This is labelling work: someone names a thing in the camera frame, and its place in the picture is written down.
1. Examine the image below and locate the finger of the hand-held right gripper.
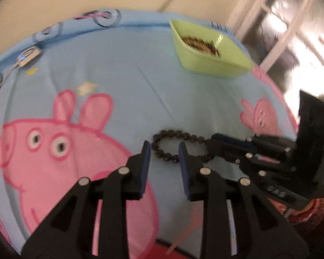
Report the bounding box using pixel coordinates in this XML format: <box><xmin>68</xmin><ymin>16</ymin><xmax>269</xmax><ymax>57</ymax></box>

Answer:
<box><xmin>205</xmin><ymin>140</ymin><xmax>250</xmax><ymax>166</ymax></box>
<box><xmin>211</xmin><ymin>133</ymin><xmax>261</xmax><ymax>154</ymax></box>

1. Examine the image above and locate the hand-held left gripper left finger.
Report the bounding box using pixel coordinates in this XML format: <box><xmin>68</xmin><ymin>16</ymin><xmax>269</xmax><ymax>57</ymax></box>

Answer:
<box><xmin>21</xmin><ymin>140</ymin><xmax>152</xmax><ymax>259</ymax></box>

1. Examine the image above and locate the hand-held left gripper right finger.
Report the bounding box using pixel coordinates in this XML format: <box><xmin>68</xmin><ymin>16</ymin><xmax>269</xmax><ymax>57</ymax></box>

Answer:
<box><xmin>178</xmin><ymin>141</ymin><xmax>305</xmax><ymax>259</ymax></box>

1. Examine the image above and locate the black bead bracelet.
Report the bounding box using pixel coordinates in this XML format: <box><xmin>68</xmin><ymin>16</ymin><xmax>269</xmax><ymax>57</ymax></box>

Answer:
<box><xmin>152</xmin><ymin>130</ymin><xmax>214</xmax><ymax>164</ymax></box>

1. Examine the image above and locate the green plastic tray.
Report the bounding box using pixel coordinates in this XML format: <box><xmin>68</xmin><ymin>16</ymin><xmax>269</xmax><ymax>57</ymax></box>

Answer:
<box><xmin>169</xmin><ymin>19</ymin><xmax>255</xmax><ymax>78</ymax></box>

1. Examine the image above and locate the red pink clothing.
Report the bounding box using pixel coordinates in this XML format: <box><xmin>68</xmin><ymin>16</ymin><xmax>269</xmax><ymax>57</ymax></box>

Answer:
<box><xmin>286</xmin><ymin>197</ymin><xmax>324</xmax><ymax>239</ymax></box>

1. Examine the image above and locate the blue cartoon pig blanket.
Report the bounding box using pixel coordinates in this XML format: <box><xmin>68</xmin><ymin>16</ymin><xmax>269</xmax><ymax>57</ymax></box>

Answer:
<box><xmin>0</xmin><ymin>8</ymin><xmax>300</xmax><ymax>259</ymax></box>

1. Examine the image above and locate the white-framed window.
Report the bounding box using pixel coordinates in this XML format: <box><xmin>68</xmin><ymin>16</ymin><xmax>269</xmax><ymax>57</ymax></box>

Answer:
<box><xmin>227</xmin><ymin>0</ymin><xmax>324</xmax><ymax>108</ymax></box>

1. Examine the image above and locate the white charger device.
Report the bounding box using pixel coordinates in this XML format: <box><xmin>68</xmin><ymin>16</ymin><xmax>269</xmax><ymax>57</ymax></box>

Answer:
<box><xmin>17</xmin><ymin>47</ymin><xmax>42</xmax><ymax>69</ymax></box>

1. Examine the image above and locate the thin brown bracelet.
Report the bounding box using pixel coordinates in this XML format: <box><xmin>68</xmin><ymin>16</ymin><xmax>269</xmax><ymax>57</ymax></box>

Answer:
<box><xmin>194</xmin><ymin>44</ymin><xmax>221</xmax><ymax>58</ymax></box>

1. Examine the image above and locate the brown bead bracelet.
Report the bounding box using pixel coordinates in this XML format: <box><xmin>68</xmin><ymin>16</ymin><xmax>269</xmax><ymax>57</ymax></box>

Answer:
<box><xmin>180</xmin><ymin>36</ymin><xmax>217</xmax><ymax>52</ymax></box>

